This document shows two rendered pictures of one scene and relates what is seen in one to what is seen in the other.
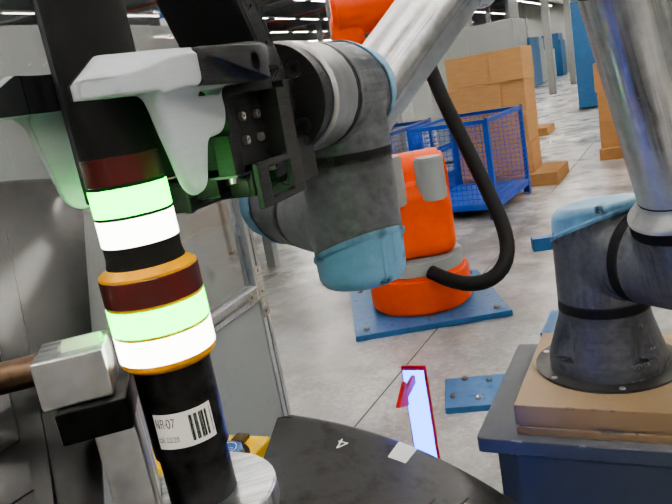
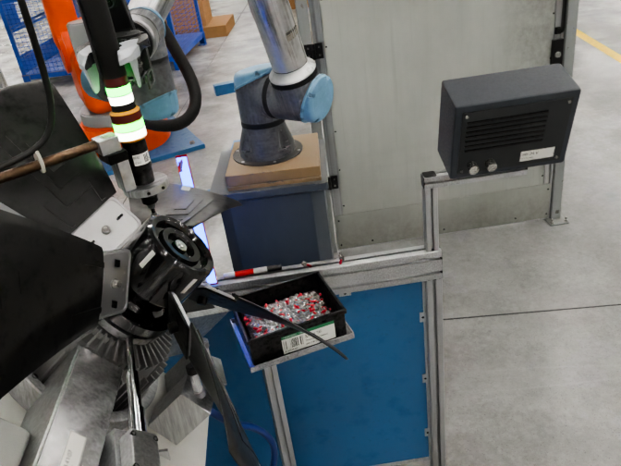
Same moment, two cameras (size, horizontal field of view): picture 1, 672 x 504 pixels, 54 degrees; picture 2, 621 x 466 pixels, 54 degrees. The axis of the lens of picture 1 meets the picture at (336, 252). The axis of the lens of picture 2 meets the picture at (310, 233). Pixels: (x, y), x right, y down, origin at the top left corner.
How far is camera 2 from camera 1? 0.67 m
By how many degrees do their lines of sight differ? 28
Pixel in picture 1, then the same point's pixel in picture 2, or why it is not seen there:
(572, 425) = (253, 182)
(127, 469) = (127, 172)
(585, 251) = (251, 94)
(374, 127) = (162, 48)
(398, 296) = not seen: hidden behind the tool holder
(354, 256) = (159, 104)
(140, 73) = (131, 55)
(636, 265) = (274, 100)
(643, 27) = not seen: outside the picture
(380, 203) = (167, 80)
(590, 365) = (259, 153)
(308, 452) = not seen: hidden behind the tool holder
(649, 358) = (286, 146)
